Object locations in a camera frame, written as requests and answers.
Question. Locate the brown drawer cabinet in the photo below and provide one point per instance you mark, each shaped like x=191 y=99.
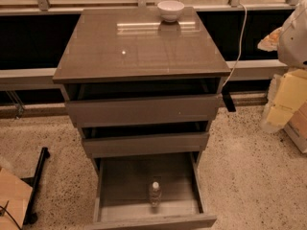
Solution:
x=132 y=53

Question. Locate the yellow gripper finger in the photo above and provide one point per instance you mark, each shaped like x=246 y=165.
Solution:
x=270 y=42

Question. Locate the middle drawer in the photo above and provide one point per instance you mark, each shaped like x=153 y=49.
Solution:
x=141 y=145

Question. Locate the cardboard box right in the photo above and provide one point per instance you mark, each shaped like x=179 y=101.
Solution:
x=297 y=128

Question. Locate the top drawer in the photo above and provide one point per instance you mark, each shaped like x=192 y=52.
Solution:
x=143 y=111

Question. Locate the clear plastic water bottle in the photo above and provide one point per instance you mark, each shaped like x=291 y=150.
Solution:
x=155 y=194

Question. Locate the metal window rail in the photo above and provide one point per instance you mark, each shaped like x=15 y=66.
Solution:
x=42 y=78

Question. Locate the black metal stand leg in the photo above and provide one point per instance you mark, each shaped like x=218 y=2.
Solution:
x=30 y=216

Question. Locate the cardboard box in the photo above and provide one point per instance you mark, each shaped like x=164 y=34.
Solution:
x=15 y=195
x=297 y=128

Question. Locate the open bottom drawer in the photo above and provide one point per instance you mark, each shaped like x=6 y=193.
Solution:
x=122 y=201

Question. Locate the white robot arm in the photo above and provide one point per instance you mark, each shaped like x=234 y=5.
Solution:
x=289 y=40

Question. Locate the cardboard box left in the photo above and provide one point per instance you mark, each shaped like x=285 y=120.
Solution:
x=15 y=195

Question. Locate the white ceramic bowl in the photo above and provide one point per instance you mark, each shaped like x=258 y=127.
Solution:
x=170 y=11

